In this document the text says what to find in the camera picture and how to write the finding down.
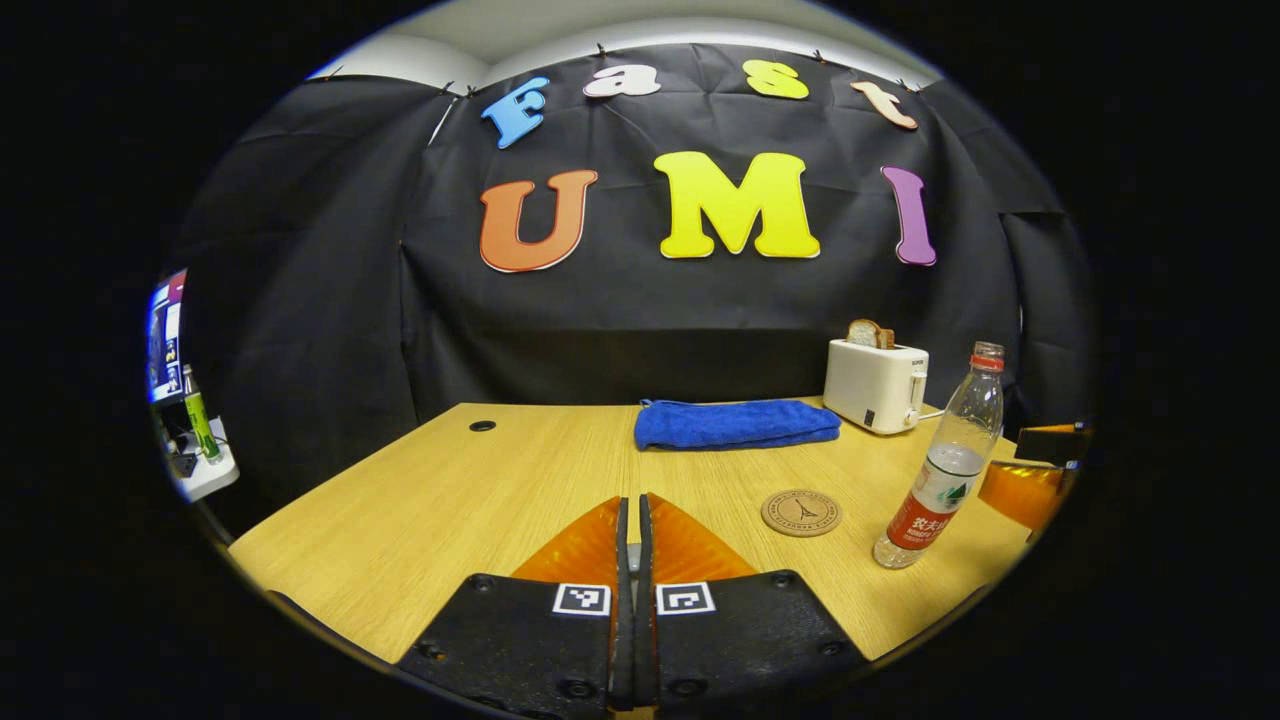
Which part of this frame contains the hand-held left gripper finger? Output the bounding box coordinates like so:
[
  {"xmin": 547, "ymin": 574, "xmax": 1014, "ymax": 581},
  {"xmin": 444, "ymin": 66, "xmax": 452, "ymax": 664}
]
[
  {"xmin": 636, "ymin": 492, "xmax": 869, "ymax": 720},
  {"xmin": 398, "ymin": 495, "xmax": 631, "ymax": 720}
]

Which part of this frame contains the clear water bottle red label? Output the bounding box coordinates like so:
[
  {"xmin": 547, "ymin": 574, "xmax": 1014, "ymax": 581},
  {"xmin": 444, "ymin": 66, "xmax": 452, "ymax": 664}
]
[{"xmin": 873, "ymin": 341, "xmax": 1006, "ymax": 570}]

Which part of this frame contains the round cork coaster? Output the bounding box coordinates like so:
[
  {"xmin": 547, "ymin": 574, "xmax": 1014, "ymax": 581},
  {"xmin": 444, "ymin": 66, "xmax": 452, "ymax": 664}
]
[{"xmin": 761, "ymin": 489, "xmax": 843, "ymax": 538}]

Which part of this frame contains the green drink bottle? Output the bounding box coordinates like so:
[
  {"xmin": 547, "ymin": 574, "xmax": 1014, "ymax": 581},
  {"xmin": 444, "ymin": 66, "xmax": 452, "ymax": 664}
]
[{"xmin": 182, "ymin": 365, "xmax": 225, "ymax": 466}]

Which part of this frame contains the blue towel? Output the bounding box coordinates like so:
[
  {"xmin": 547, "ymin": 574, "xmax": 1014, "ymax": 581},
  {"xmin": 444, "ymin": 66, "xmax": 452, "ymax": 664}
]
[{"xmin": 634, "ymin": 398, "xmax": 843, "ymax": 452}]

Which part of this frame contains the white toaster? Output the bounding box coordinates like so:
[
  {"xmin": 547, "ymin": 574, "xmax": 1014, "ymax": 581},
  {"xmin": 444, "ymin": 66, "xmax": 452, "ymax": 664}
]
[{"xmin": 823, "ymin": 338, "xmax": 931, "ymax": 436}]

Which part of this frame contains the black backdrop cloth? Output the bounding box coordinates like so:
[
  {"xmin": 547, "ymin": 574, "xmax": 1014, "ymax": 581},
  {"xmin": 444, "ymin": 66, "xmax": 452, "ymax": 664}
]
[{"xmin": 170, "ymin": 42, "xmax": 1096, "ymax": 501}]

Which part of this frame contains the white side table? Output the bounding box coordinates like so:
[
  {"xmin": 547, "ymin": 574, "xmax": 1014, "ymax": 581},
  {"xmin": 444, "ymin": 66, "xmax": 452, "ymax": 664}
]
[{"xmin": 165, "ymin": 415, "xmax": 241, "ymax": 503}]

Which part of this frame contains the computer monitor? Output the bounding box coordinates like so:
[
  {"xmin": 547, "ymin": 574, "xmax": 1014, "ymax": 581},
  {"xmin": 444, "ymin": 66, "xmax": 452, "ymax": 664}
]
[{"xmin": 147, "ymin": 268, "xmax": 189, "ymax": 405}]

